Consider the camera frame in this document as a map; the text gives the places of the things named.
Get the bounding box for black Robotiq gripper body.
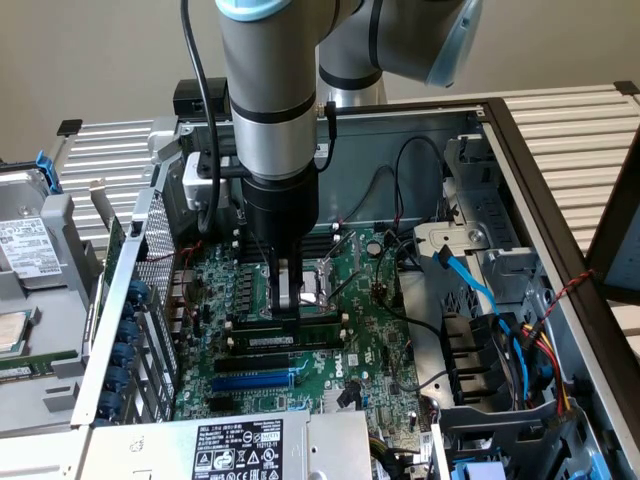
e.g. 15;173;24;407
241;167;321;261

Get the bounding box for green RAM stick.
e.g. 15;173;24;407
0;351;81;384
233;322;347;350

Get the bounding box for black RAM slot white latches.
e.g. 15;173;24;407
230;234;342;255
223;312;350;337
223;327;351;354
230;223;341;242

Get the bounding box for thin metal locking lever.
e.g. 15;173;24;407
237;209;271;265
299;271;364;307

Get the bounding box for CPU socket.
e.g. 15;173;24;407
262;260;335;317

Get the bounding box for long black expansion slot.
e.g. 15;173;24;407
213;352;291;375

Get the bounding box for blue expansion slot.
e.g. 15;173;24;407
210;372;294;395

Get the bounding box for green motherboard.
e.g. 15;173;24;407
172;227;426;436

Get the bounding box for silver socket cover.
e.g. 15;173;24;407
323;229;362;301

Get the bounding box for silver finned heatsink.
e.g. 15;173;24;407
321;387;364;415

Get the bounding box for black angled plug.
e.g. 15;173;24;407
335;379;363;410

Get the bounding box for open grey PC case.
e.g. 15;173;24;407
69;97;640;480

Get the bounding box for silver power supply with label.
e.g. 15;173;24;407
74;409;374;480

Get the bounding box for black box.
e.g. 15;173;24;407
172;78;232;116

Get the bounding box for blue card latch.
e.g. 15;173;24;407
117;319;141;346
127;279;151;306
112;342;135;369
99;389;124;419
105;364;130;392

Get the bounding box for green graphics card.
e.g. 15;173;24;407
88;177;127;266

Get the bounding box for silver metal disk bay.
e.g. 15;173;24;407
442;133;549;326

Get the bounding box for grey drive unit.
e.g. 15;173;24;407
0;192;104;436

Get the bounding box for dark grey plastic disk bay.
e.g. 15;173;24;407
438;397;601;480

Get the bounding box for blue disk carrier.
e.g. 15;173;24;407
35;149;64;195

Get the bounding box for silver hard disk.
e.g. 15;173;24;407
0;168;69;290

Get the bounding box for silver CPU chip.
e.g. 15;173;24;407
0;308;42;357

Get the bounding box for dark leaning panel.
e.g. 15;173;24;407
583;127;640;304

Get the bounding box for blue plastic clip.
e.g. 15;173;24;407
589;442;610;480

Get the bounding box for black camera bracket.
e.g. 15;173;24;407
197;149;249;181

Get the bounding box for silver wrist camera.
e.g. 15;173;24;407
182;152;222;212

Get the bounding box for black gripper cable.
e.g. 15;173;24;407
323;99;339;170

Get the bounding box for thin black wire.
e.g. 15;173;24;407
392;135;446;236
337;164;401;226

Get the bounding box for red black twisted wire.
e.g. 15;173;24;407
552;268;597;302
147;239;206;266

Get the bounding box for silver drive bracket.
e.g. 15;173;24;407
412;221;490;274

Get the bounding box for yellow black wire bundle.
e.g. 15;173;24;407
368;433;397;469

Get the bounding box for blue data wire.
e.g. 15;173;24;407
434;244;532;401

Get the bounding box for black camera cable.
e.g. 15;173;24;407
179;0;224;234

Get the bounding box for blue plastic handle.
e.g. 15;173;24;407
449;459;507;480

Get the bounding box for red yellow black power wire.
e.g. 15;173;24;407
518;322;576;419

